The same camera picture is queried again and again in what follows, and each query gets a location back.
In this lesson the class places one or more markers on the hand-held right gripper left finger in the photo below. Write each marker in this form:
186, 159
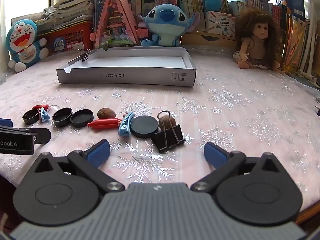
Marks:
98, 153

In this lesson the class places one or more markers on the blue cat plush toy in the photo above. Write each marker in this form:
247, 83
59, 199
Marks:
23, 42

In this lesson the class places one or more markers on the black disc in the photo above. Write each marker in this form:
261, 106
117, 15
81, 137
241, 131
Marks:
144, 127

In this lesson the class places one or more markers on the shallow black lid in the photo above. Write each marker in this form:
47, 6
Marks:
82, 118

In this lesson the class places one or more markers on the small black binder clip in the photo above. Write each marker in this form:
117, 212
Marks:
85, 56

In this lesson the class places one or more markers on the row of colourful thin books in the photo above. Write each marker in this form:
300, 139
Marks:
295, 42

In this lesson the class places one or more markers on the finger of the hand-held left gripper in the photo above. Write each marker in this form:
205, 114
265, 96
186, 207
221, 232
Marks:
41, 136
5, 123

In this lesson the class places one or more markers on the white cardboard tray box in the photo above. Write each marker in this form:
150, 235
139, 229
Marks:
130, 62

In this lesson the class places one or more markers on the white plastic tubes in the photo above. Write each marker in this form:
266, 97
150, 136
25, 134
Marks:
310, 62

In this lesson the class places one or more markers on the colourful stationery box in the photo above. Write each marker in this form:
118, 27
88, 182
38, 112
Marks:
220, 23

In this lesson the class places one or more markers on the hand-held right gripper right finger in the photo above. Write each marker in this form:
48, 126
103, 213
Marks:
215, 153

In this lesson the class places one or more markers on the clear plastic dome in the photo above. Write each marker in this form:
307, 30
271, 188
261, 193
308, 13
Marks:
53, 108

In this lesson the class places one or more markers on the red plastic basket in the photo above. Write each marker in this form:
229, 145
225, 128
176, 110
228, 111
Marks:
70, 37

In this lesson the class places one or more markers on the red clip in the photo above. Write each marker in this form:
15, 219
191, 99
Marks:
38, 107
105, 124

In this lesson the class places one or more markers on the large black binder clip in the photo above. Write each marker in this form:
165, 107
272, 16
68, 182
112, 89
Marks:
168, 137

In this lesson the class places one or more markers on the brown-haired doll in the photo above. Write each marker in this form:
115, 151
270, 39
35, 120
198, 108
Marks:
260, 35

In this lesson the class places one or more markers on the grid cutting mat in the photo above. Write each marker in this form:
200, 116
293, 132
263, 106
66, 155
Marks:
18, 20

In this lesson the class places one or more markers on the blue plush ball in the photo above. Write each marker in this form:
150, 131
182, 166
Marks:
213, 2

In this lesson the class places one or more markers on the wooden drawer box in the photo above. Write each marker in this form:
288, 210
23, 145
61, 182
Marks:
207, 39

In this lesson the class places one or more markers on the blue bear hair clip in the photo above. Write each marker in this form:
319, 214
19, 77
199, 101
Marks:
44, 115
125, 127

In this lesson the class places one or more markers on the brown walnut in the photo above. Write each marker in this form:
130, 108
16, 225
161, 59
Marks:
168, 121
106, 113

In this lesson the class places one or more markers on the stack of books and papers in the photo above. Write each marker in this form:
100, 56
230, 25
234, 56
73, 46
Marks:
75, 5

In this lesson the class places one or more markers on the black round cap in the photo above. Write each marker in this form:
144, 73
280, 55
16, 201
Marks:
30, 117
62, 117

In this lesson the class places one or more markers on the blue alien plush toy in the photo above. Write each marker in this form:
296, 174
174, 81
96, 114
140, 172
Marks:
166, 22

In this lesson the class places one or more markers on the pink triangular house model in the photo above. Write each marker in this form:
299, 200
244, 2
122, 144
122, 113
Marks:
116, 22

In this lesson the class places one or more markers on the row of shelf books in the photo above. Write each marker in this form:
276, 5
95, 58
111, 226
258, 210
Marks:
142, 3

